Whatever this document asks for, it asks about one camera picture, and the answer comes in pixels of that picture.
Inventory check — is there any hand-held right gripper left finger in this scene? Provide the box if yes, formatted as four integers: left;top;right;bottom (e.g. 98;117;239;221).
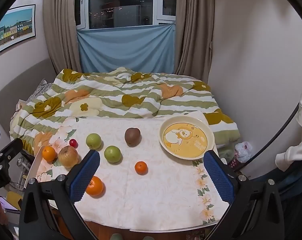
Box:
18;149;101;240

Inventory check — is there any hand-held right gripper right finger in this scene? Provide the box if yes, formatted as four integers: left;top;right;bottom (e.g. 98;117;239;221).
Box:
203;150;286;240

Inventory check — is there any large orange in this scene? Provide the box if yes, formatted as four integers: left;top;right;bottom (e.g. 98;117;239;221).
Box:
85;176;104;197

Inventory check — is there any yellow-red apple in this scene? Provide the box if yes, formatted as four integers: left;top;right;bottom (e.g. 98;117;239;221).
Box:
58;145;79;168

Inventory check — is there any green apple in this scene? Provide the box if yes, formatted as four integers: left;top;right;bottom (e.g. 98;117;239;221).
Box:
104;145;122;164
86;133;102;150

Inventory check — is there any yellow cartoon plate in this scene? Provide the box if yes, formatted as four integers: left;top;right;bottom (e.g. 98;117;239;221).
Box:
159;116;215;160

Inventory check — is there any small mandarin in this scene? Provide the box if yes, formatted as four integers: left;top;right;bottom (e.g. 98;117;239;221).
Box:
134;161;148;175

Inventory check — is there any pink patterned bag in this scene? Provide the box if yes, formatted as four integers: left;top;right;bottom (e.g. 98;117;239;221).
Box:
227;155;241;170

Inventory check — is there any plain green blanket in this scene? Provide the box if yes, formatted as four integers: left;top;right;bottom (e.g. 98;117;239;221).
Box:
217;144;237;159

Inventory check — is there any white plastic bag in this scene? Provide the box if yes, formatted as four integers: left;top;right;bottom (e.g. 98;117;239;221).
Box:
234;141;254;163

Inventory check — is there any grey padded headboard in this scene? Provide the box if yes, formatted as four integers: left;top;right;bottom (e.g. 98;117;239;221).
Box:
0;57;57;140

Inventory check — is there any brown kiwi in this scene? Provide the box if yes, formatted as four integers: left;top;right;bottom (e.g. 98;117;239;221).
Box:
124;127;141;147

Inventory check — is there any white floral tablecloth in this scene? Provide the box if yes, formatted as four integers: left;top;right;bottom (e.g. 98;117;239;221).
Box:
35;111;230;230

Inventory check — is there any grey patterned pillow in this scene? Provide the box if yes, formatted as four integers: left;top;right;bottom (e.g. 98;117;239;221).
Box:
28;79;53;100

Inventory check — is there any person's white fleece jacket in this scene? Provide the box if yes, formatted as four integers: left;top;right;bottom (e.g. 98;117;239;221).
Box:
275;66;302;173

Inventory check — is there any green striped floral blanket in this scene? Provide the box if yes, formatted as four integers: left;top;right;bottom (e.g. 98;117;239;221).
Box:
10;67;241;160

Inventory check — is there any beige curtain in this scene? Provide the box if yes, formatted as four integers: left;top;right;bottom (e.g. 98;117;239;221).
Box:
174;0;214;83
43;0;83;73

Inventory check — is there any blue window cloth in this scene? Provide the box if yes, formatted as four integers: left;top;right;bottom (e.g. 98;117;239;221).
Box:
77;23;177;74

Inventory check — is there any window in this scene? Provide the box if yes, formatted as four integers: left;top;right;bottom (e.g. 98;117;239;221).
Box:
75;0;177;30

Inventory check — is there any black cable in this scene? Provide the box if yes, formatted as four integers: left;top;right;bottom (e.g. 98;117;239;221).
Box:
237;104;300;173

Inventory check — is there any wall poster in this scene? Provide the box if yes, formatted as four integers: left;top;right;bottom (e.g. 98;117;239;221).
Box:
0;4;36;59

